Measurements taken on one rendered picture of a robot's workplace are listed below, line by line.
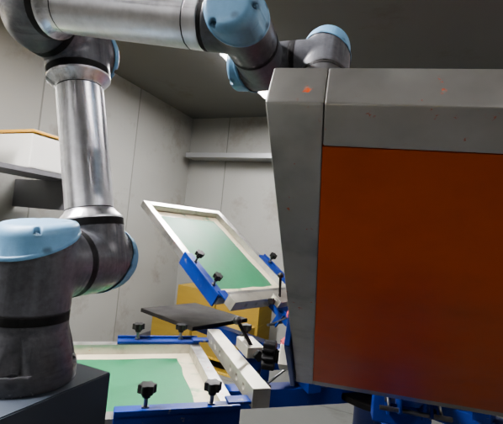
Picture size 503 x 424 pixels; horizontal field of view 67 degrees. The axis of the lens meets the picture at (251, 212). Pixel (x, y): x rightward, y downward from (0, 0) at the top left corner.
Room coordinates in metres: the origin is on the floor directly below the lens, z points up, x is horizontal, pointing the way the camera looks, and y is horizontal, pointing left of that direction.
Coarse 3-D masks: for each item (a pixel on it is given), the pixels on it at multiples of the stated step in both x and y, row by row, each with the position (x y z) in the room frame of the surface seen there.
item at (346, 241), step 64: (320, 192) 0.31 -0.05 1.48; (384, 192) 0.30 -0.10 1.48; (448, 192) 0.28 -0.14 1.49; (320, 256) 0.40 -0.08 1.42; (384, 256) 0.37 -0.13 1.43; (448, 256) 0.35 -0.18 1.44; (320, 320) 0.55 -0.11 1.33; (384, 320) 0.50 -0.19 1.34; (448, 320) 0.47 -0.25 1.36; (384, 384) 0.77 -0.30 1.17; (448, 384) 0.69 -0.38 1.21
